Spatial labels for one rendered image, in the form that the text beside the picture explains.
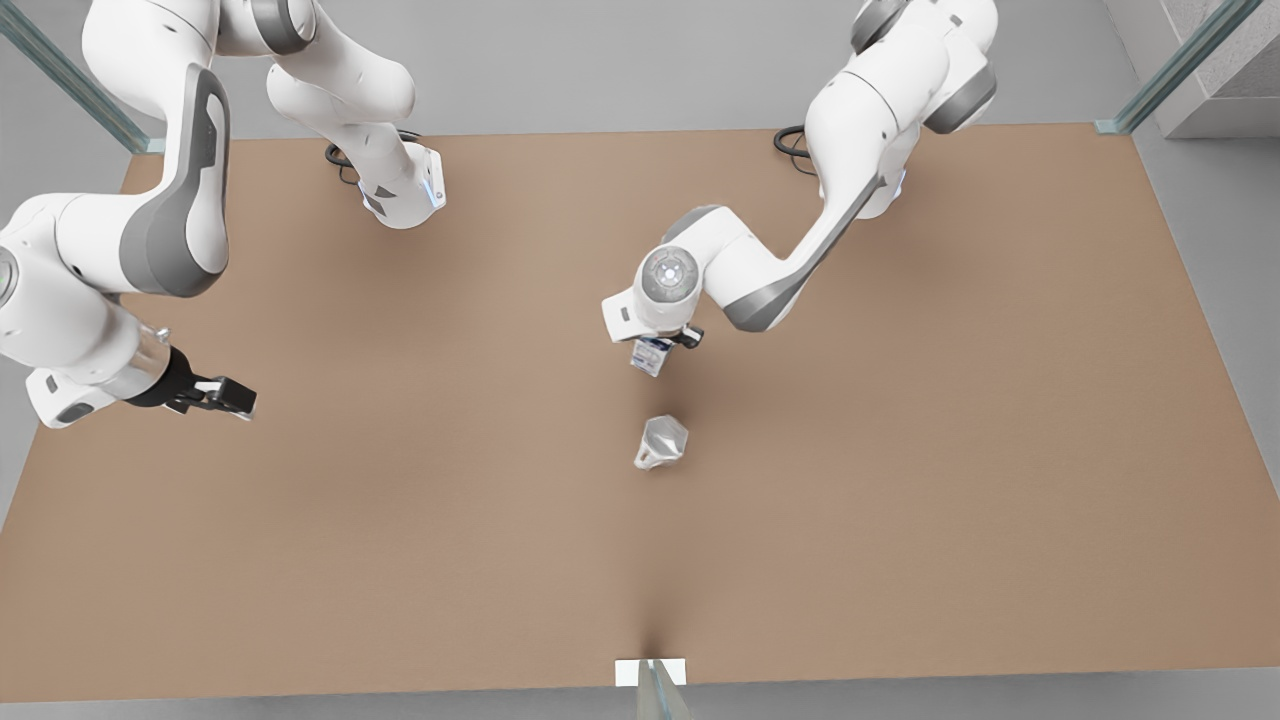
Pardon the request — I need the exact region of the small white blue box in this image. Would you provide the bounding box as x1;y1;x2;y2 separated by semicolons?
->
629;337;674;379

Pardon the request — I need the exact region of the grey metal cup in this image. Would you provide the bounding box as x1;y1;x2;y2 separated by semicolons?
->
633;414;691;472

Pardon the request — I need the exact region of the grey stone block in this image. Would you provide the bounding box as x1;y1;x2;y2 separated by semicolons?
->
1158;0;1280;140

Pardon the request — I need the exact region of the black cable loop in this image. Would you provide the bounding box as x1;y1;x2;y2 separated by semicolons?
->
772;125;823;177
324;129;424;187

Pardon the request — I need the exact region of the silver frame post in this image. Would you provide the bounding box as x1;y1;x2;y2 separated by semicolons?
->
0;0;167;155
614;657;690;720
1094;0;1267;137

